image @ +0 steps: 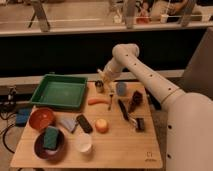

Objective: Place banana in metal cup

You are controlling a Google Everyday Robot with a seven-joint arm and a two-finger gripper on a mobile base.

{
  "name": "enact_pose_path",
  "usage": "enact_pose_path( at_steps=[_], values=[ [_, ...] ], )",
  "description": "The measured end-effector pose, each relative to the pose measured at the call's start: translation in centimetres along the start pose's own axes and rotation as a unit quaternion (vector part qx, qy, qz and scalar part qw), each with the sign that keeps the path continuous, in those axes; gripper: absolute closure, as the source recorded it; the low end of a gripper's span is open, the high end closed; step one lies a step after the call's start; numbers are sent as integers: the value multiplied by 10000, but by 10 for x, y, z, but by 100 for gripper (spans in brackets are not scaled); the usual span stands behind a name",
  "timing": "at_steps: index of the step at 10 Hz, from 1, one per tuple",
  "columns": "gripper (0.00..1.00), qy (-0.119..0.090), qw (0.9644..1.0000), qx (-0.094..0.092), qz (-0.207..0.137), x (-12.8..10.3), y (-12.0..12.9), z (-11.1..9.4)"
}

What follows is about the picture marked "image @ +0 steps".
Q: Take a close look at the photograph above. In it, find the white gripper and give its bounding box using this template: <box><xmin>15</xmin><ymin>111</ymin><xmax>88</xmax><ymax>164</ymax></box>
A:
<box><xmin>97</xmin><ymin>67</ymin><xmax>117</xmax><ymax>94</ymax></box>

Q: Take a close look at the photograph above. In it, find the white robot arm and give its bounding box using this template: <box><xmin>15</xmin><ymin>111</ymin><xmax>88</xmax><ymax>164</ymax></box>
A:
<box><xmin>98</xmin><ymin>44</ymin><xmax>213</xmax><ymax>171</ymax></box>

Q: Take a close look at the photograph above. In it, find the small metal cup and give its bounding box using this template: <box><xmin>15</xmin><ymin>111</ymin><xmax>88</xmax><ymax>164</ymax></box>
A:
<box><xmin>95</xmin><ymin>80</ymin><xmax>104</xmax><ymax>93</ymax></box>

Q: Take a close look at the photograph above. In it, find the blue plastic cup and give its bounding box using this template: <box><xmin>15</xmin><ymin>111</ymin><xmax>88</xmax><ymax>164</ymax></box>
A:
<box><xmin>116</xmin><ymin>82</ymin><xmax>127</xmax><ymax>96</ymax></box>

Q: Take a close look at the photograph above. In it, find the clear plastic cup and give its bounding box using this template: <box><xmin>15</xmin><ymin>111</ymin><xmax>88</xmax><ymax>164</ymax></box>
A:
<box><xmin>74</xmin><ymin>133</ymin><xmax>92</xmax><ymax>154</ymax></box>

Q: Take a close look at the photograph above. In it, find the metal fork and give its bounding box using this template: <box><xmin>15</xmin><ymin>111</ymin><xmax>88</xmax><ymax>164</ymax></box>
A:
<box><xmin>108</xmin><ymin>93</ymin><xmax>114</xmax><ymax>111</ymax></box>

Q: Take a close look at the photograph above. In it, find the orange carrot toy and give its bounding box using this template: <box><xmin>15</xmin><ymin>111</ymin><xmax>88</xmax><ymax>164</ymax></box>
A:
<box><xmin>88</xmin><ymin>98</ymin><xmax>109</xmax><ymax>105</ymax></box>

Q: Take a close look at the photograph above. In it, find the dark brown block toy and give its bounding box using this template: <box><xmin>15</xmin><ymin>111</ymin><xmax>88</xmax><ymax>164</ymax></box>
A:
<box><xmin>128</xmin><ymin>91</ymin><xmax>143</xmax><ymax>113</ymax></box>

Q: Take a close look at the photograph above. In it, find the yellow red apple toy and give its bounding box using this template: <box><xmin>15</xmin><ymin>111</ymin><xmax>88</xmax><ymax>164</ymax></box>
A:
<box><xmin>95</xmin><ymin>119</ymin><xmax>109</xmax><ymax>133</ymax></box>

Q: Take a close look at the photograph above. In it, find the wooden board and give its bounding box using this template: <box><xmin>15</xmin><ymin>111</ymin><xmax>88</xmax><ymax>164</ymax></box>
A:
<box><xmin>10</xmin><ymin>81</ymin><xmax>164</xmax><ymax>170</ymax></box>

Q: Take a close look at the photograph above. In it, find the green plastic tray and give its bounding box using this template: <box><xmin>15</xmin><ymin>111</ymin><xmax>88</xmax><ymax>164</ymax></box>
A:
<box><xmin>30</xmin><ymin>74</ymin><xmax>87</xmax><ymax>110</ymax></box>

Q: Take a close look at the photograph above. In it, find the grey folded cloth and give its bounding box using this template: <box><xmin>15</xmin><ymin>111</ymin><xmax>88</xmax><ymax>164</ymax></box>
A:
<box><xmin>60</xmin><ymin>117</ymin><xmax>78</xmax><ymax>133</ymax></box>

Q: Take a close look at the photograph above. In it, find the black brush tool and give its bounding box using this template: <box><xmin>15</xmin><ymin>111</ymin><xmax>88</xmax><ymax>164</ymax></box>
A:
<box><xmin>130</xmin><ymin>117</ymin><xmax>145</xmax><ymax>132</ymax></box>

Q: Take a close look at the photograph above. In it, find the red bowl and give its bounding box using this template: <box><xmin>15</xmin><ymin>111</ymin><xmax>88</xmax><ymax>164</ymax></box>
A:
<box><xmin>29</xmin><ymin>107</ymin><xmax>55</xmax><ymax>131</ymax></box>

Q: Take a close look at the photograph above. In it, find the green sponge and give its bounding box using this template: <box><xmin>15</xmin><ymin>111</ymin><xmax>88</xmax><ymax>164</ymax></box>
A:
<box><xmin>43</xmin><ymin>127</ymin><xmax>59</xmax><ymax>150</ymax></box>

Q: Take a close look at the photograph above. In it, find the blue box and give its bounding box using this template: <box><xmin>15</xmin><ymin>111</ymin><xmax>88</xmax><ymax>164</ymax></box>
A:
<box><xmin>15</xmin><ymin>108</ymin><xmax>31</xmax><ymax>127</ymax></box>

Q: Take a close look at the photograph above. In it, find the dark purple plate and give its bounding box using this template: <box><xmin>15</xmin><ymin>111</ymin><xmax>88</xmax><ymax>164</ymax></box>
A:
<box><xmin>34</xmin><ymin>131</ymin><xmax>65</xmax><ymax>160</ymax></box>

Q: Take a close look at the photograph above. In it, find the black clamp device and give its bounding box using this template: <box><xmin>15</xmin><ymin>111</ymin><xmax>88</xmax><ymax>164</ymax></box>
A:
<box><xmin>0</xmin><ymin>87</ymin><xmax>17</xmax><ymax>112</ymax></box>

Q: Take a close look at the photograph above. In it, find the black cable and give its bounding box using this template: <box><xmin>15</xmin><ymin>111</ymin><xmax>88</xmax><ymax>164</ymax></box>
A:
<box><xmin>0</xmin><ymin>111</ymin><xmax>18</xmax><ymax>154</ymax></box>

